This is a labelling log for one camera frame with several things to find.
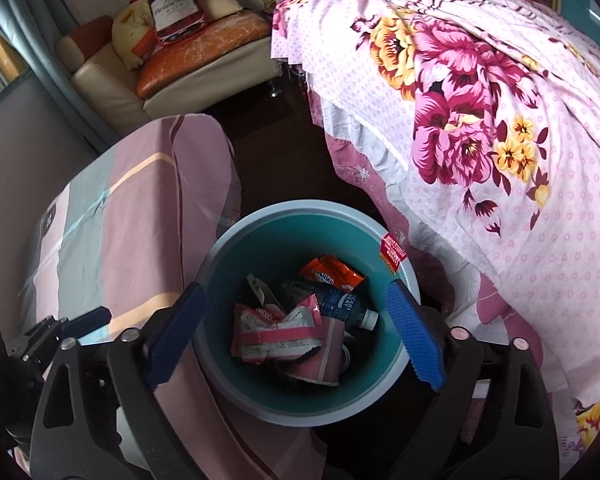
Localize pink snack wrapper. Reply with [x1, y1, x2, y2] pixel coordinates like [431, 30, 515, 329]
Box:
[231, 295, 326, 363]

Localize clear plastic water bottle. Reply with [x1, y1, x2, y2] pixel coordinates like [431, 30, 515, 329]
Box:
[282, 280, 380, 332]

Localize teal plastic bin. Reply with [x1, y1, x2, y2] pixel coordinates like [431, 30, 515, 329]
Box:
[192, 200, 422, 428]

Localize cream leather sofa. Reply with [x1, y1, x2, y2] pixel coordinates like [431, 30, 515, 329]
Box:
[55, 0, 283, 136]

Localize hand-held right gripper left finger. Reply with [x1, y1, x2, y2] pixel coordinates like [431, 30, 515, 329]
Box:
[30, 281, 207, 480]

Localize blue grey curtain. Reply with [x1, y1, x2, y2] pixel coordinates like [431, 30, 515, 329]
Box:
[0, 0, 121, 136]

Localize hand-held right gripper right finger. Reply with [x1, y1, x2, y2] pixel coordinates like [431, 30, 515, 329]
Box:
[380, 279, 561, 480]

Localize pink paper cup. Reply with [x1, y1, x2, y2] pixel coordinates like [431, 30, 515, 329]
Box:
[280, 317, 353, 386]

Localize grey partition board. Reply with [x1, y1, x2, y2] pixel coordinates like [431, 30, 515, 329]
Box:
[0, 72, 111, 271]

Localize orange red snack wrapper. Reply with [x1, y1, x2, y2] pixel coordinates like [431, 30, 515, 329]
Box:
[299, 255, 367, 293]

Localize yellow doll pillow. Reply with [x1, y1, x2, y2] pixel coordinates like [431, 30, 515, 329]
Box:
[111, 0, 156, 72]

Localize red bottle print bag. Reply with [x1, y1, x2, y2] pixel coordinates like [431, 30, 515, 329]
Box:
[147, 0, 210, 48]

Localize pink floral bedsheet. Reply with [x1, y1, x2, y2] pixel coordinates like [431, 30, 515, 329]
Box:
[271, 0, 600, 406]

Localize orange seat cushion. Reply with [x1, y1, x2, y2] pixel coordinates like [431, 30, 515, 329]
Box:
[136, 10, 273, 98]

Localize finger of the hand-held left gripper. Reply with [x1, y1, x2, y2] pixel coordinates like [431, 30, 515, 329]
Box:
[60, 306, 113, 346]
[22, 316, 68, 356]

